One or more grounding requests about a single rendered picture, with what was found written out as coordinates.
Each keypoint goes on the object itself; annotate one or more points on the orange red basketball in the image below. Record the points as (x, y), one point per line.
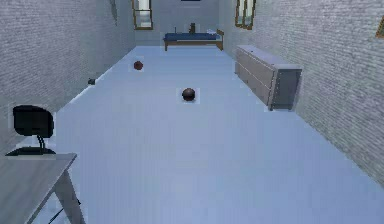
(138, 65)

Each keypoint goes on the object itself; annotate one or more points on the framed wall picture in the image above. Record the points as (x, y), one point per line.
(380, 28)

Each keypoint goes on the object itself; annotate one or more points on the white pillow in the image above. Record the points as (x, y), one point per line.
(211, 31)

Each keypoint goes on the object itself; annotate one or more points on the dark blue wall picture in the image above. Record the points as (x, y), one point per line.
(190, 0)

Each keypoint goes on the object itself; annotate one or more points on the small dark floor object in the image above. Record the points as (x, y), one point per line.
(91, 81)

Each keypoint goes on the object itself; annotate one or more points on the wooden framed window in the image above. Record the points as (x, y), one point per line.
(143, 15)
(245, 13)

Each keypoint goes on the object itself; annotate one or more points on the blue bed with wooden frame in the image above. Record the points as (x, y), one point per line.
(191, 37)

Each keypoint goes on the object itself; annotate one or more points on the black office chair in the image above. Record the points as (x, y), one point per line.
(32, 125)

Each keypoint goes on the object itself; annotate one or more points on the brown teddy bear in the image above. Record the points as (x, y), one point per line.
(192, 28)

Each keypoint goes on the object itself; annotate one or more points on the dark red basketball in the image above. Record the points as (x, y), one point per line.
(188, 94)

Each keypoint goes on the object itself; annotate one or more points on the grey desk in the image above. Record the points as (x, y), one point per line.
(26, 186)

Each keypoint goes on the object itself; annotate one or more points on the grey chest of drawers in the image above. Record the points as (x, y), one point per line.
(266, 75)

